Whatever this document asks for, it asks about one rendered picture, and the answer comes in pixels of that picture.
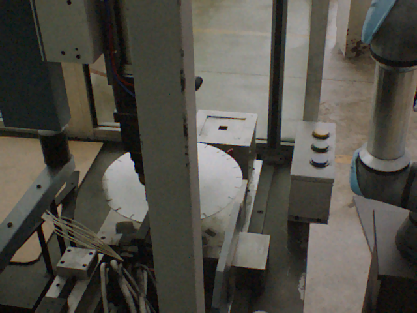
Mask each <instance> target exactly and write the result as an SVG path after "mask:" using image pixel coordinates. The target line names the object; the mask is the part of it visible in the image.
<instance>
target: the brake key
mask: <svg viewBox="0 0 417 313"><path fill-rule="evenodd" d="M311 161H312V163H314V164H315V165H320V166H322V165H325V164H326V163H327V158H326V157H325V156H324V155H314V156H312V160H311Z"/></svg>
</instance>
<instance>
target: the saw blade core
mask: <svg viewBox="0 0 417 313"><path fill-rule="evenodd" d="M204 148H205V149H204ZM223 154H225V153H224V152H223V151H220V150H219V149H216V148H213V147H212V146H210V145H208V146H207V145H205V144H202V143H198V159H199V189H200V206H201V220H202V219H204V218H208V217H210V216H212V215H215V214H216V213H218V212H220V211H221V210H222V209H225V208H226V207H227V206H229V205H230V204H231V203H232V201H233V200H234V199H235V198H236V197H237V195H238V193H239V192H240V189H241V187H242V172H241V170H240V167H239V166H238V164H237V163H236V162H235V161H234V160H233V159H232V158H231V156H229V155H225V156H222V155H223ZM112 170H113V171H112ZM236 177H237V178H236ZM108 179H109V181H108ZM235 187H236V188H235ZM101 189H102V195H103V198H104V200H105V201H106V203H107V204H108V205H109V206H110V207H111V208H112V209H113V210H114V211H115V212H118V214H120V215H121V216H123V217H125V218H129V219H130V220H134V221H136V222H143V219H144V217H145V214H146V212H147V210H148V207H147V201H146V197H145V186H144V185H142V184H141V183H140V182H139V181H138V176H137V174H136V173H135V171H134V163H133V162H132V161H131V160H130V153H126V154H125V155H123V156H121V157H120V158H119V159H118V160H116V161H115V162H114V163H113V164H112V165H111V166H110V167H109V168H108V170H107V172H105V174H104V176H103V178H102V184H101ZM120 208H121V209H120ZM203 214H204V215H205V216H206V217H205V216H204V215H203ZM132 215H134V216H132Z"/></svg>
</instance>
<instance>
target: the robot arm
mask: <svg viewBox="0 0 417 313"><path fill-rule="evenodd" d="M362 42H364V43H366V44H371V47H370V55H371V58H372V59H373V60H375V61H376V62H377V65H376V72H375V83H374V84H373V95H372V101H371V114H370V120H369V132H368V139H367V142H365V144H363V145H362V146H361V148H359V149H357V150H356V151H355V153H354V155H353V158H352V162H351V164H350V170H349V186H350V188H351V190H352V192H353V193H355V194H356V195H359V196H363V197H364V198H366V199H372V200H377V201H381V202H384V203H386V204H388V205H393V206H396V207H400V208H403V209H407V210H410V211H409V215H407V217H406V219H405V220H404V221H403V222H402V224H401V225H400V227H399V229H398V231H397V233H396V236H395V243H396V246H397V247H398V249H399V251H400V252H401V253H402V254H403V255H404V256H406V257H407V258H409V259H410V260H412V261H414V262H416V263H417V162H415V161H411V160H410V151H409V150H408V149H407V148H406V141H407V134H408V133H409V126H410V118H411V114H412V109H413V111H414V112H417V0H372V3H371V5H370V8H369V10H368V14H367V16H366V20H365V23H364V28H363V29H362Z"/></svg>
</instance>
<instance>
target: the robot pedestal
mask: <svg viewBox="0 0 417 313"><path fill-rule="evenodd" d="M407 215H409V213H406V212H399V211H386V210H378V209H374V210H373V213H372V217H373V237H374V238H375V245H373V252H372V256H371V263H370V267H369V274H368V278H367V286H366V292H365V297H364V300H363V303H362V311H361V313H417V263H416V262H414V261H412V260H410V259H409V258H407V257H406V256H404V255H403V254H402V253H401V252H400V251H399V249H398V247H397V246H396V243H395V236H396V233H397V231H398V229H399V227H400V225H401V224H402V222H403V221H404V220H405V219H406V217H407Z"/></svg>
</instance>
